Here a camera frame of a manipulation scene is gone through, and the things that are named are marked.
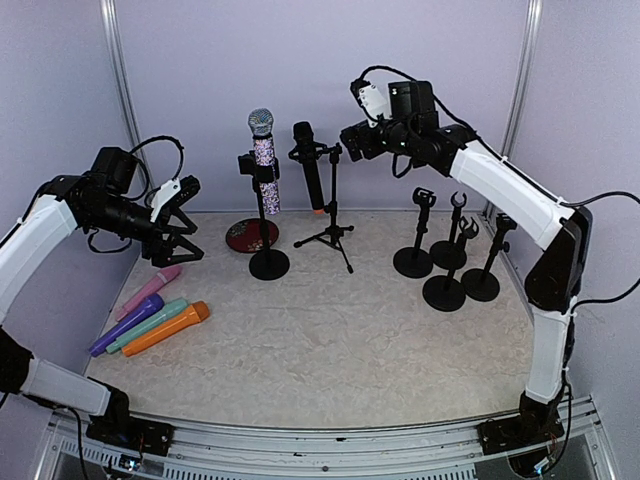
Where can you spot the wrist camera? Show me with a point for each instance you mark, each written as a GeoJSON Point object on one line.
{"type": "Point", "coordinates": [372, 101]}
{"type": "Point", "coordinates": [174, 192]}

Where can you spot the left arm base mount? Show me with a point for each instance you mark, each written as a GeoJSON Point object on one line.
{"type": "Point", "coordinates": [143, 436]}

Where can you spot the black orange mic stand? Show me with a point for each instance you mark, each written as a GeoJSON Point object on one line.
{"type": "Point", "coordinates": [414, 262]}

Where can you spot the pink microphone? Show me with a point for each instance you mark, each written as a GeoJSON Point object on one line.
{"type": "Point", "coordinates": [161, 278]}

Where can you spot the red floral plate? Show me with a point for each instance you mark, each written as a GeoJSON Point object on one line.
{"type": "Point", "coordinates": [245, 236]}

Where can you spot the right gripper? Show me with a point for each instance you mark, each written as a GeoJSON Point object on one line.
{"type": "Point", "coordinates": [351, 137]}

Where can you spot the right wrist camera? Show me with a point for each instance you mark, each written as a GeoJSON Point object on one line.
{"type": "Point", "coordinates": [372, 101]}

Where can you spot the black tripod mic stand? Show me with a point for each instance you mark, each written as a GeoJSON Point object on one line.
{"type": "Point", "coordinates": [330, 236]}

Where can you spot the black microphone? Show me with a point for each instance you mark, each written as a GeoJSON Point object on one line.
{"type": "Point", "coordinates": [307, 165]}

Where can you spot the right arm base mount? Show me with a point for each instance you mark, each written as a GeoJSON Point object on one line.
{"type": "Point", "coordinates": [501, 435]}

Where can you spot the orange microphone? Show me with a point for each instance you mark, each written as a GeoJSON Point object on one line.
{"type": "Point", "coordinates": [195, 313]}

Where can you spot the black purple mic stand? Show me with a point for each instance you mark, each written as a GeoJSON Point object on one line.
{"type": "Point", "coordinates": [480, 284]}

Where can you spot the aluminium front rail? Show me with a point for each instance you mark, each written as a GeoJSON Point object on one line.
{"type": "Point", "coordinates": [442, 450]}

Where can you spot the mint green microphone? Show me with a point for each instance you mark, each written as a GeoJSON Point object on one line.
{"type": "Point", "coordinates": [169, 311]}

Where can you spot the black pink mic stand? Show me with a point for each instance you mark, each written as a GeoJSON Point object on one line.
{"type": "Point", "coordinates": [445, 253]}

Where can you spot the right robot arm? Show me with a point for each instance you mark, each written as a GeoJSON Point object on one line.
{"type": "Point", "coordinates": [404, 122]}

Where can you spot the purple microphone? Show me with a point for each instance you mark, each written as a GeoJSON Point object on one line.
{"type": "Point", "coordinates": [148, 307]}

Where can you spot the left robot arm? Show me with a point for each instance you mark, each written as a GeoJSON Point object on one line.
{"type": "Point", "coordinates": [95, 200]}

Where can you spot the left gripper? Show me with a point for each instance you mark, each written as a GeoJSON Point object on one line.
{"type": "Point", "coordinates": [160, 251]}

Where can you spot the glitter rhinestone microphone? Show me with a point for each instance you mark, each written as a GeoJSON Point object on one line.
{"type": "Point", "coordinates": [260, 122]}

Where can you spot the black mint mic stand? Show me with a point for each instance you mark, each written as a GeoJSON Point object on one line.
{"type": "Point", "coordinates": [443, 292]}

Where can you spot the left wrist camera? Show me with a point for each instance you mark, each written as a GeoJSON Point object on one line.
{"type": "Point", "coordinates": [174, 192]}

